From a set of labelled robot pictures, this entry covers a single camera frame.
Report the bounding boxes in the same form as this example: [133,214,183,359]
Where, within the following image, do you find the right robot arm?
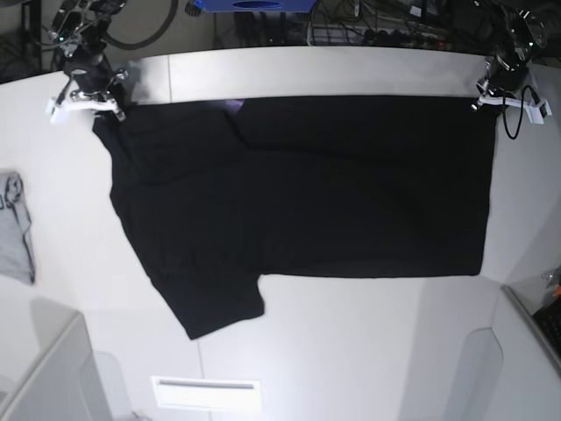
[47,1,179,102]

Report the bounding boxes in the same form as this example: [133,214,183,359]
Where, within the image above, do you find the blue box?
[194,0,316,13]

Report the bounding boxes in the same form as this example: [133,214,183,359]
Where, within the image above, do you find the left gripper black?
[481,55,529,95]

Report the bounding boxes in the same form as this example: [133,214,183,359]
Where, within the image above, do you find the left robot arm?
[477,1,547,96]

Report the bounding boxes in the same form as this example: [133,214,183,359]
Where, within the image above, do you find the grey folded T-shirt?
[1,171,36,285]

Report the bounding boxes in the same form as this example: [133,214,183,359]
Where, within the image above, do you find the white label plate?
[151,376,262,413]

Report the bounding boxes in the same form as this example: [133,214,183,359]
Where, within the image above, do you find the black keyboard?
[533,296,561,365]

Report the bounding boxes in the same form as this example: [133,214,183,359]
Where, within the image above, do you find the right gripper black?
[63,52,114,99]

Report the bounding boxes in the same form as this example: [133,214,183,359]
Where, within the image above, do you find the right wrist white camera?
[45,97,69,125]

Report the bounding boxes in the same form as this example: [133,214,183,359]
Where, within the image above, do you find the black power strip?
[361,29,439,49]

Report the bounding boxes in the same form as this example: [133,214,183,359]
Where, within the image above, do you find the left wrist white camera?
[524,99,552,125]

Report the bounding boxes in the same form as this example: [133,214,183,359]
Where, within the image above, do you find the black T-shirt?
[92,96,497,339]

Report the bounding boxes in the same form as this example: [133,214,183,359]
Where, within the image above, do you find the wrist white camera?
[45,97,69,125]
[524,99,552,125]

